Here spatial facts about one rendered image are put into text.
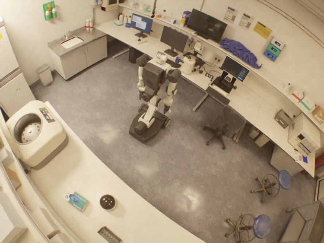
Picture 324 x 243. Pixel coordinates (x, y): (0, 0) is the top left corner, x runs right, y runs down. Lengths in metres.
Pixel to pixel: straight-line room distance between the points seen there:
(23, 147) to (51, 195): 0.52
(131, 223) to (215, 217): 1.58
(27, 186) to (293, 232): 3.94
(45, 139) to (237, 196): 2.88
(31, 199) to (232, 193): 2.78
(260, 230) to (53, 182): 2.46
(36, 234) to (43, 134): 1.02
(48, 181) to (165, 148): 1.87
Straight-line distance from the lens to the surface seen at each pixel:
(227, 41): 3.19
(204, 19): 3.22
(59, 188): 1.73
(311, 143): 3.30
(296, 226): 3.83
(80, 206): 1.57
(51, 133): 1.63
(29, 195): 1.36
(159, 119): 2.83
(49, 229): 1.17
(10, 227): 0.85
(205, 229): 2.71
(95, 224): 1.60
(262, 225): 2.45
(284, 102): 3.52
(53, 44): 3.96
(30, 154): 1.64
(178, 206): 2.58
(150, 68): 1.82
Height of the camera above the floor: 2.47
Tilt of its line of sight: 54 degrees down
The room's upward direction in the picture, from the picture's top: 18 degrees clockwise
